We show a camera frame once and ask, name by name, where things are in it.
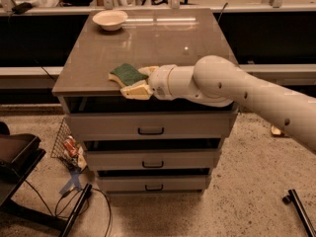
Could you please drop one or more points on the black tray stand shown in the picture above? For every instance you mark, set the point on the black tray stand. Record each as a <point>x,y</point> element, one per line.
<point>19,154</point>

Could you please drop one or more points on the wire mesh basket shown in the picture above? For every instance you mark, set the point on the wire mesh basket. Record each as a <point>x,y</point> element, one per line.
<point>77,163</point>

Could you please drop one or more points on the middle grey drawer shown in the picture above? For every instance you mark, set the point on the middle grey drawer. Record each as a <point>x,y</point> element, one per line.
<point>152,159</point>

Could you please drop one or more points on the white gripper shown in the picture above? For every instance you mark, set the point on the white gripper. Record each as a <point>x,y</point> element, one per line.
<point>160,81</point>

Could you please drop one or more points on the black stand leg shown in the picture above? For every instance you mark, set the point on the black stand leg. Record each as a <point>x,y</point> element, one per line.
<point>75,211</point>

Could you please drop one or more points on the red snack packet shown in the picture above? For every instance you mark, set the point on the red snack packet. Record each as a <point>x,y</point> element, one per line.
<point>70,145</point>

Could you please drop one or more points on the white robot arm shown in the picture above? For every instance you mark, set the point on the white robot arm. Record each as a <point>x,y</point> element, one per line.
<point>215,81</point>

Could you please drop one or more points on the green and yellow sponge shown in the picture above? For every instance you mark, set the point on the green and yellow sponge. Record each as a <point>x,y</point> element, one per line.
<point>126,75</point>

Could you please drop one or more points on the bottom grey drawer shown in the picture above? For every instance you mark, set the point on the bottom grey drawer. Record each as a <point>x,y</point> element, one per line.
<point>153,184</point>

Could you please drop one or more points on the grey drawer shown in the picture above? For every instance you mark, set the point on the grey drawer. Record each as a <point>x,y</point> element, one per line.
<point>133,126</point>
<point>153,184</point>
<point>152,159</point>

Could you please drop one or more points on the grey drawer cabinet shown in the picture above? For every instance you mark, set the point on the grey drawer cabinet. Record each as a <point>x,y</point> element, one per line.
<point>148,37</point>

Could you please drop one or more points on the top grey drawer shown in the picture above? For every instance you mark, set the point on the top grey drawer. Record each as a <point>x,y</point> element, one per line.
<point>133,126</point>

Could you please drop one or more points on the white paper bowl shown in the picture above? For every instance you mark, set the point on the white paper bowl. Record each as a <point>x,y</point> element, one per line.
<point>110,20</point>

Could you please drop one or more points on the black bar bottom right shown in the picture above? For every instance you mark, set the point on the black bar bottom right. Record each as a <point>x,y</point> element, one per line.
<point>292,197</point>

